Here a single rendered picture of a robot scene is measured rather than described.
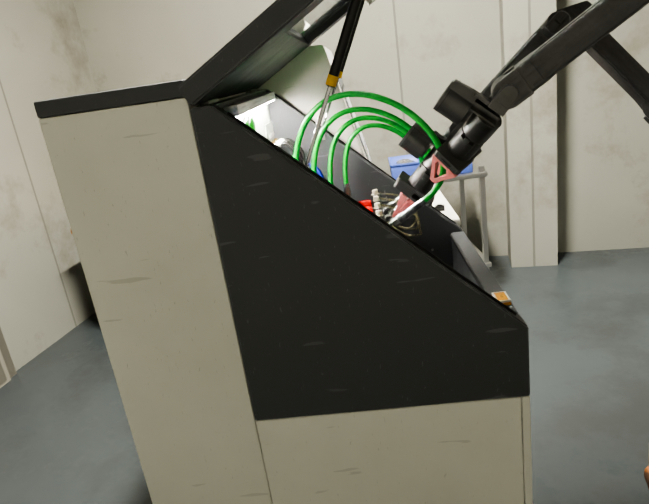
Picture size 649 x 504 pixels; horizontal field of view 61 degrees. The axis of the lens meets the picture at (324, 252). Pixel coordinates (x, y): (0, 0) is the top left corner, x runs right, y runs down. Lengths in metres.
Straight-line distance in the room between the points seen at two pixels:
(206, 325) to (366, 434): 0.41
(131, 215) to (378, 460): 0.73
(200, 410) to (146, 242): 0.39
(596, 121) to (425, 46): 1.23
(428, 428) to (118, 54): 3.96
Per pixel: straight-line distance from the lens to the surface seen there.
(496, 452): 1.31
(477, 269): 1.45
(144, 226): 1.11
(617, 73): 1.61
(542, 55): 1.12
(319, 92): 1.70
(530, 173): 3.87
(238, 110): 1.10
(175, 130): 1.05
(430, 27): 4.01
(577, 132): 4.13
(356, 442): 1.26
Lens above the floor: 1.48
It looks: 18 degrees down
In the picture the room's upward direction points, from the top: 8 degrees counter-clockwise
